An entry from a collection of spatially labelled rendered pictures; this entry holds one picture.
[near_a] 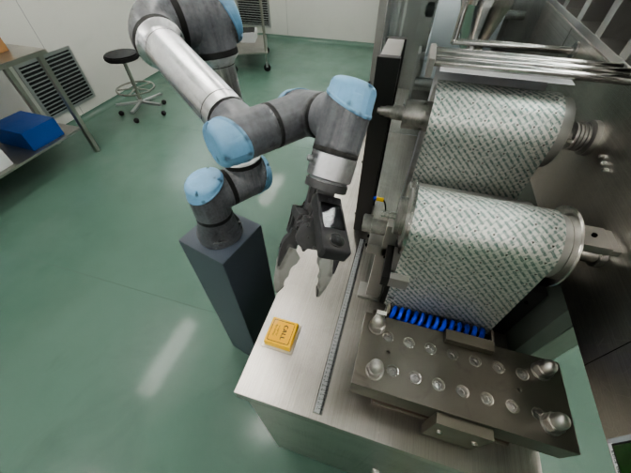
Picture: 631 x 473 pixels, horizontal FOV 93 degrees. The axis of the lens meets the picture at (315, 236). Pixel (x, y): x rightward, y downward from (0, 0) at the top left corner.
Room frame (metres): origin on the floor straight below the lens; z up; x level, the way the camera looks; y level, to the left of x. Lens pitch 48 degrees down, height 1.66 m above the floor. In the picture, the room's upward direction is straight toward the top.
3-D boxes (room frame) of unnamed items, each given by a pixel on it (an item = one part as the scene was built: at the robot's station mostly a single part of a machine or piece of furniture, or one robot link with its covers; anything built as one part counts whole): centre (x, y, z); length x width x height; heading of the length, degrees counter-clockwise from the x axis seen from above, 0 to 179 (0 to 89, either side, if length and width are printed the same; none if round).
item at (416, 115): (0.66, -0.23, 1.33); 0.06 x 0.06 x 0.06; 73
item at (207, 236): (0.70, 0.33, 0.95); 0.15 x 0.15 x 0.10
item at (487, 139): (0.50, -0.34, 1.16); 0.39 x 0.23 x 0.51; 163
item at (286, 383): (1.30, -0.49, 0.88); 2.52 x 0.66 x 0.04; 163
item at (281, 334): (0.33, 0.09, 0.91); 0.07 x 0.07 x 0.02; 73
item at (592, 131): (0.57, -0.53, 1.33); 0.07 x 0.07 x 0.07; 73
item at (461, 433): (0.10, -0.27, 0.96); 0.10 x 0.03 x 0.11; 73
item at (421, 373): (0.19, -0.28, 1.00); 0.40 x 0.16 x 0.06; 73
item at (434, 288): (0.32, -0.28, 1.11); 0.23 x 0.01 x 0.18; 73
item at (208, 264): (0.70, 0.33, 0.45); 0.20 x 0.20 x 0.90; 60
